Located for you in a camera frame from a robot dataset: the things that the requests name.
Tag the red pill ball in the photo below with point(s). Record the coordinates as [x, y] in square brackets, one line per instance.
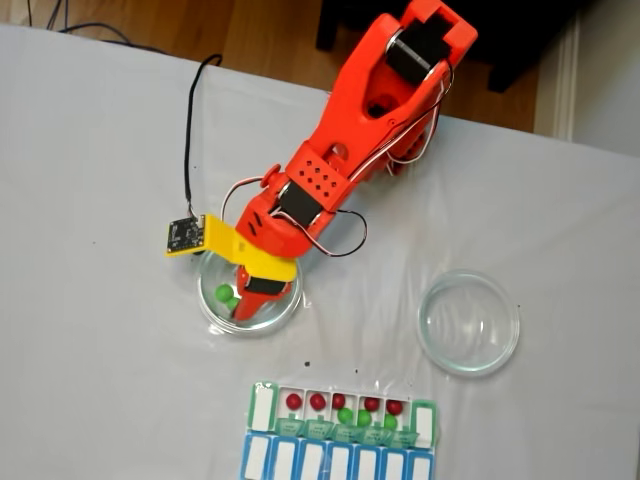
[293, 400]
[338, 400]
[370, 403]
[394, 406]
[317, 400]

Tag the weekly pill organizer box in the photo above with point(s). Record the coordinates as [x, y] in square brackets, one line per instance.
[280, 460]

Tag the clear glass bowl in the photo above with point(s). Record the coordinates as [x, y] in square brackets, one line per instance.
[210, 310]
[470, 325]

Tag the white table cloth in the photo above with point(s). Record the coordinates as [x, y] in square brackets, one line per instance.
[100, 200]

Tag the dark wooden furniture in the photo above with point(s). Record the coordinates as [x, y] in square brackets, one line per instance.
[525, 30]

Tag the white door trim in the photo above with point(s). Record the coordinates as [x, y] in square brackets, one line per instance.
[565, 75]

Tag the camera board on yellow mount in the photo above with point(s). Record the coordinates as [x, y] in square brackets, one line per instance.
[182, 235]

